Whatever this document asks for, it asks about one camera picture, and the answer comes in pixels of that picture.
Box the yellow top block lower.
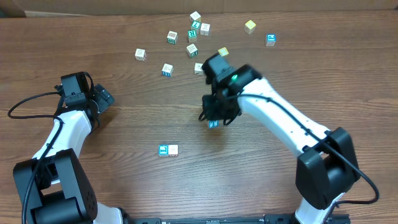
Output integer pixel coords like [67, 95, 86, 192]
[218, 47, 229, 57]

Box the red S wooden block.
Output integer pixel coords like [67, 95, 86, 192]
[135, 49, 147, 61]

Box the green L wooden block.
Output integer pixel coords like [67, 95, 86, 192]
[190, 21, 201, 32]

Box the yellow block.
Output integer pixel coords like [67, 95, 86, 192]
[244, 20, 256, 34]
[218, 47, 229, 57]

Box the green R wooden block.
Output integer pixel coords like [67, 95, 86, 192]
[187, 30, 197, 43]

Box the plain A wooden block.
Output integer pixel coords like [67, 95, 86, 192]
[194, 63, 204, 75]

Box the blue-sided wooden block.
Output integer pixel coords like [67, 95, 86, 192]
[208, 120, 219, 129]

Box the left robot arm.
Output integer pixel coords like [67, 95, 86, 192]
[13, 83, 133, 224]

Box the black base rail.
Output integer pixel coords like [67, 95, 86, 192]
[130, 213, 351, 224]

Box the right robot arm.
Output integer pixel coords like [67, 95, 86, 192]
[200, 64, 359, 223]

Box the green B wooden block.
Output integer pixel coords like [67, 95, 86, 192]
[167, 30, 178, 44]

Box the blue P wooden block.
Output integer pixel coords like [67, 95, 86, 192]
[266, 34, 276, 47]

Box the red picture wooden block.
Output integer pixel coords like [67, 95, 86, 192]
[168, 145, 178, 157]

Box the top white wooden block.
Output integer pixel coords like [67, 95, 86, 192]
[190, 11, 201, 22]

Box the green-edged wooden block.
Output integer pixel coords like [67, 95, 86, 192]
[186, 44, 198, 58]

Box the blue-edged wooden block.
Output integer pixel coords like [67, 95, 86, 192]
[162, 63, 174, 77]

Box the red-edged wooden block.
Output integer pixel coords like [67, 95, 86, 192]
[158, 145, 169, 156]

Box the yellow top block upper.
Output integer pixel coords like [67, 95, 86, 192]
[244, 20, 256, 34]

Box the white X wooden block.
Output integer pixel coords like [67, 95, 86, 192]
[200, 23, 210, 36]

